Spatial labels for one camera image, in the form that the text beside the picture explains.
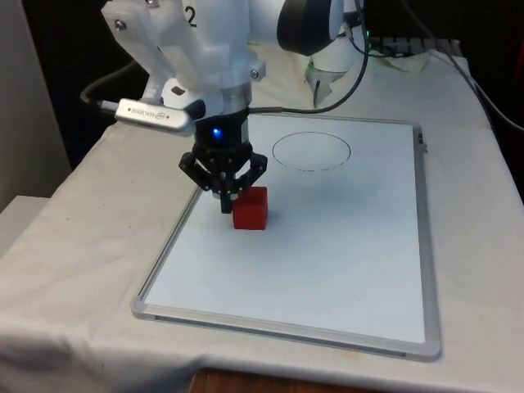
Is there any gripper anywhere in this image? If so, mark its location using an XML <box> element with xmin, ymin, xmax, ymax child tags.
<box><xmin>178</xmin><ymin>106</ymin><xmax>269</xmax><ymax>215</ymax></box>

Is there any red cube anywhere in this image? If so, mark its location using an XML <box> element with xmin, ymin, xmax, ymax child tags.
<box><xmin>232</xmin><ymin>187</ymin><xmax>270</xmax><ymax>232</ymax></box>

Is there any whiteboard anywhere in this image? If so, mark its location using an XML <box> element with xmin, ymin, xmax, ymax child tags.
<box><xmin>130</xmin><ymin>112</ymin><xmax>443</xmax><ymax>362</ymax></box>

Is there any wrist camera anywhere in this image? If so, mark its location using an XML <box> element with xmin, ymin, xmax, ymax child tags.
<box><xmin>113</xmin><ymin>97</ymin><xmax>194</xmax><ymax>136</ymax></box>

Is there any black cable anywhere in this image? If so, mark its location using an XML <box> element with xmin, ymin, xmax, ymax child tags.
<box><xmin>409</xmin><ymin>0</ymin><xmax>524</xmax><ymax>132</ymax></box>
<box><xmin>80</xmin><ymin>61</ymin><xmax>149</xmax><ymax>110</ymax></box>
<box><xmin>248</xmin><ymin>0</ymin><xmax>373</xmax><ymax>114</ymax></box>

